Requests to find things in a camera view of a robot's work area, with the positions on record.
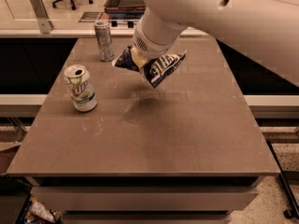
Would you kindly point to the trash bin with wrappers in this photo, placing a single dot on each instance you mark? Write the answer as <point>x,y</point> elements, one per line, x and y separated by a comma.
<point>34,212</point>

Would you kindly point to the tall silver energy drink can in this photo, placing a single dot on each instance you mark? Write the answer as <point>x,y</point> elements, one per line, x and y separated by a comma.
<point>104,40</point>

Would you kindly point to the blue chip bag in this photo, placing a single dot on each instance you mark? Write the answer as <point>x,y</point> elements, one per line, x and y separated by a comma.
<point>155,72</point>

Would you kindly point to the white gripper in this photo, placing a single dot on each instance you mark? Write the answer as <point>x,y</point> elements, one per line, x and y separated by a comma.
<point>149,47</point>

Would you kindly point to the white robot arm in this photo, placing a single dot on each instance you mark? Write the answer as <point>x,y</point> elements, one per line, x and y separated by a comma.
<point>267,31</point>

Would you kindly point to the white green 7up can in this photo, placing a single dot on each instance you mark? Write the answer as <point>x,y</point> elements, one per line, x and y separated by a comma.
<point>78,80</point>

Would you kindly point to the left metal glass clamp post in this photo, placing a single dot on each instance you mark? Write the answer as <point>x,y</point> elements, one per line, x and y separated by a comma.
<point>43,20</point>

